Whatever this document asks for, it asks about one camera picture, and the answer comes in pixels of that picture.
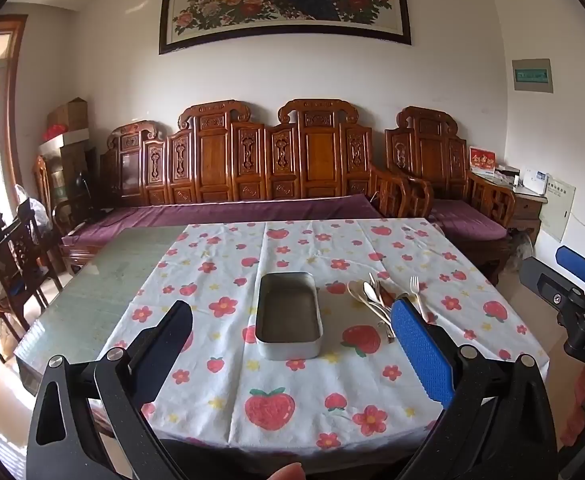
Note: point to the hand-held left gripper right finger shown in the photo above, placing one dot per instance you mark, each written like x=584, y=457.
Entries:
x=422, y=350

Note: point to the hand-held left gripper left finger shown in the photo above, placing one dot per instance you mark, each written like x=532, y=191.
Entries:
x=167, y=340

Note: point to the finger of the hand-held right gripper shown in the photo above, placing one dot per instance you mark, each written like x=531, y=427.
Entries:
x=537, y=274
x=577, y=260

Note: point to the metal fork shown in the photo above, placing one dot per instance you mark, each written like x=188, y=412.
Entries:
x=374, y=280
x=415, y=287

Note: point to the rectangular metal tin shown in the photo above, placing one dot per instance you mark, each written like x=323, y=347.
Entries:
x=287, y=310

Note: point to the person's left hand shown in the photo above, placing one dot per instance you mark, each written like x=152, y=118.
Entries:
x=282, y=472

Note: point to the white distribution panel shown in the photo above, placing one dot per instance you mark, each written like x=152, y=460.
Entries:
x=555, y=210

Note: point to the wooden side table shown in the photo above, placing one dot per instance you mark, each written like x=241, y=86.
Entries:
x=527, y=207

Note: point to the purple armchair cushion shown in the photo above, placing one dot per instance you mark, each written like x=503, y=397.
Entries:
x=467, y=220

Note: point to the white device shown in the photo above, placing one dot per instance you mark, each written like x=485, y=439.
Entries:
x=535, y=181

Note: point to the strawberry print tablecloth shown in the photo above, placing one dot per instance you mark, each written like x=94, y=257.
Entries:
x=222, y=260

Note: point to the purple sofa cushion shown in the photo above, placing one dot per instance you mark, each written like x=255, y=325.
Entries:
x=197, y=212

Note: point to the carved wooden armchair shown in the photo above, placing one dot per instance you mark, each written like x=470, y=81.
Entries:
x=427, y=150

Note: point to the dark wooden chair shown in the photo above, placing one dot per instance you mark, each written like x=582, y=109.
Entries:
x=17, y=250

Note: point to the clear plastic bag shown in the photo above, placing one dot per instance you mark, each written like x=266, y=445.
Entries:
x=35, y=210

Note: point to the carved wooden sofa bench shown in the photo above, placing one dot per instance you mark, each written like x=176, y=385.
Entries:
x=222, y=160

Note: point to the wooden cabinet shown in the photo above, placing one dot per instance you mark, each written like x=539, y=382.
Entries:
x=70, y=165

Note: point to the carved wooden chair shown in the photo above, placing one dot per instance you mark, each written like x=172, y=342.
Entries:
x=42, y=180

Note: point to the white flat box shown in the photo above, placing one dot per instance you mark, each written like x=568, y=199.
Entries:
x=67, y=139

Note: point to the cardboard box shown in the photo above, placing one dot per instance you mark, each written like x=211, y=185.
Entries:
x=70, y=112

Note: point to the framed floral painting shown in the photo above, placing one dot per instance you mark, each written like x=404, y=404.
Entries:
x=282, y=0

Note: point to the green wall panel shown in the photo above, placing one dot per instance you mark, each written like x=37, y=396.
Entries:
x=532, y=76

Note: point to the wooden door frame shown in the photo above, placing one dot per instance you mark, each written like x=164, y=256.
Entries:
x=12, y=110

